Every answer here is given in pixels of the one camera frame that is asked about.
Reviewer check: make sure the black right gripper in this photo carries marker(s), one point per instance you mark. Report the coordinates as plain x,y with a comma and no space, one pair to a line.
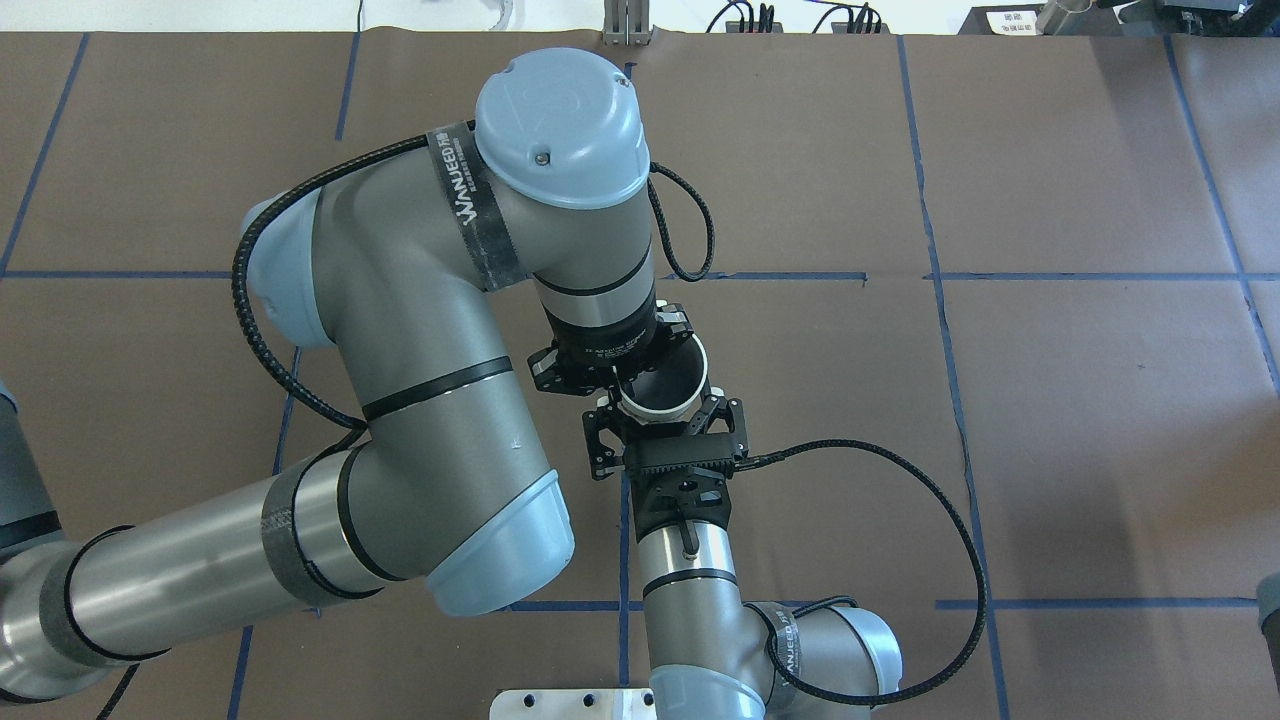
606,440

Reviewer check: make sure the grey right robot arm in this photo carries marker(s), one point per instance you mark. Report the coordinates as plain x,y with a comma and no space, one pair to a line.
712,654

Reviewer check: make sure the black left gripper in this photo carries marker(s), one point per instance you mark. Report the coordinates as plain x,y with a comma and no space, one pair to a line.
603,344

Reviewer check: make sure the aluminium frame post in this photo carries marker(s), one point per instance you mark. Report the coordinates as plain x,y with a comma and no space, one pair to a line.
627,23

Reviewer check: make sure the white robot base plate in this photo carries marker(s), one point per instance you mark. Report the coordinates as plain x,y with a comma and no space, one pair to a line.
580,703

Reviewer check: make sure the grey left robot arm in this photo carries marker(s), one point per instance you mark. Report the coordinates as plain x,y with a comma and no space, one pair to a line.
363,293

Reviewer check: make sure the white ribbed HOME mug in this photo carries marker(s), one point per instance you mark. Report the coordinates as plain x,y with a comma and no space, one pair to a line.
670,391

